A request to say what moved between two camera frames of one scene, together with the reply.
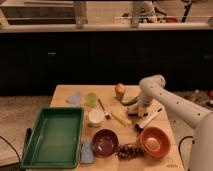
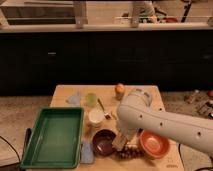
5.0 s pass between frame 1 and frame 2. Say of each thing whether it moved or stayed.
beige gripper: moved
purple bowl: stayed
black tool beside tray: stayed
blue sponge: stayed
